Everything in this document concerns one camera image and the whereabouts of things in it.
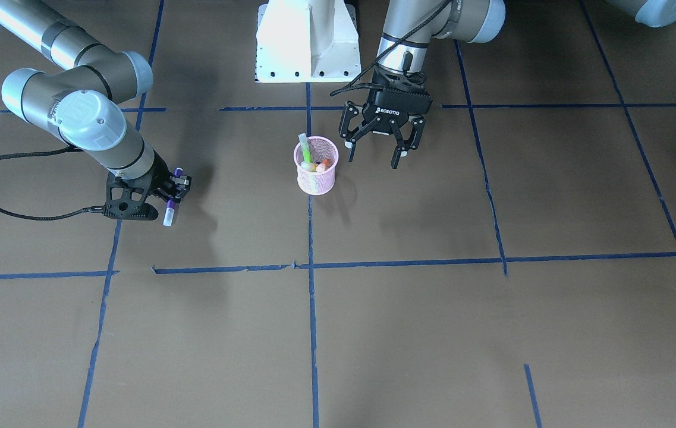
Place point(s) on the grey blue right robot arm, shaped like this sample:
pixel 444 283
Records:
pixel 81 104

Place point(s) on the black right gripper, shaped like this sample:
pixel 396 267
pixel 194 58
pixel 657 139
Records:
pixel 162 176

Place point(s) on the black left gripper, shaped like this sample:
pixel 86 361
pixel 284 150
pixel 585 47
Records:
pixel 384 120

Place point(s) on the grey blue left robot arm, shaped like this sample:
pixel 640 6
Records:
pixel 407 31

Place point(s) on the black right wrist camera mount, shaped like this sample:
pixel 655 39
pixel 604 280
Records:
pixel 126 199

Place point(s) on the green highlighter pen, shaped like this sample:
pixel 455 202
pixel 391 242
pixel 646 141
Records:
pixel 303 144

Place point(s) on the pink mesh pen holder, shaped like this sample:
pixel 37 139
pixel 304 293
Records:
pixel 316 173

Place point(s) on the purple marker pen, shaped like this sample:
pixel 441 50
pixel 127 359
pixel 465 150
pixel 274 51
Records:
pixel 171 206

